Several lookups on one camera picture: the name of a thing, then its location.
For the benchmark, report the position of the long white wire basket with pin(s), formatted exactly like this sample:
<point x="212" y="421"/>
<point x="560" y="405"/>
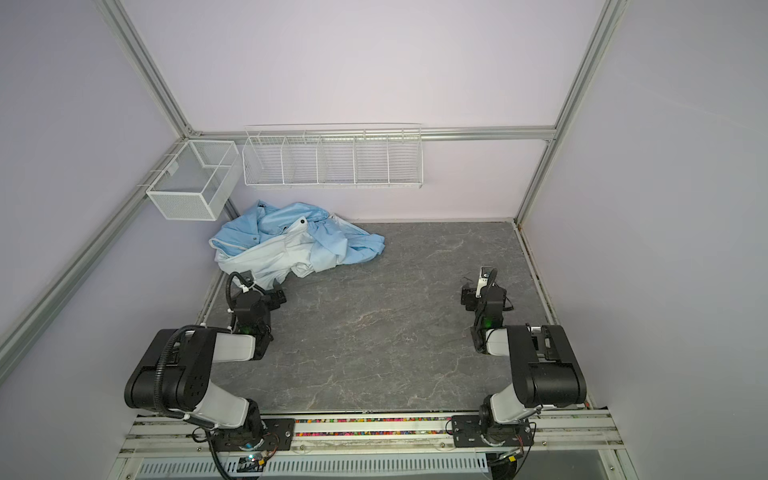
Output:
<point x="333" y="155"/>

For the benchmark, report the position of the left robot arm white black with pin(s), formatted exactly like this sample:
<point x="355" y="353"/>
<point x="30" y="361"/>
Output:
<point x="173" y="377"/>

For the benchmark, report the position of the aluminium front rail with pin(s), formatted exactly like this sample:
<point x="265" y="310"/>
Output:
<point x="428" y="432"/>

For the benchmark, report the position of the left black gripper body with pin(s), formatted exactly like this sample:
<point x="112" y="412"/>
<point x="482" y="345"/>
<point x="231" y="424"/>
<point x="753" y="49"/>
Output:
<point x="271" y="297"/>

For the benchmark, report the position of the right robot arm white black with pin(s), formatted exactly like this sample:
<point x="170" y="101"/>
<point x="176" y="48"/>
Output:
<point x="543" y="366"/>

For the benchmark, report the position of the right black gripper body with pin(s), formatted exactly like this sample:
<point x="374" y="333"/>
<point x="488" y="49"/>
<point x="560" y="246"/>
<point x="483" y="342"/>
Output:
<point x="471" y="297"/>

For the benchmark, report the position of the light blue jacket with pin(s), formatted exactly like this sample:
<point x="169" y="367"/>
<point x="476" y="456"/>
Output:
<point x="268" y="243"/>

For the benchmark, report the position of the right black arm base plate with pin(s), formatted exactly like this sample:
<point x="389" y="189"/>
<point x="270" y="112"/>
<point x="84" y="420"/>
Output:
<point x="472" y="431"/>

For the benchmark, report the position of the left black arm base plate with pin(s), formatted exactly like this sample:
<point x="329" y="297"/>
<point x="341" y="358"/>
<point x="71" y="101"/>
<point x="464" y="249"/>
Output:
<point x="271" y="434"/>

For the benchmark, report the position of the small white mesh basket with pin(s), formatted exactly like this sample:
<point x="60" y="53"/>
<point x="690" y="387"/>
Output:
<point x="197" y="181"/>

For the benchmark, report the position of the white slotted cable duct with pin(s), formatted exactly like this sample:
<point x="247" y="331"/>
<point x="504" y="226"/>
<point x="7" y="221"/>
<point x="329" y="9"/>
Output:
<point x="351" y="466"/>

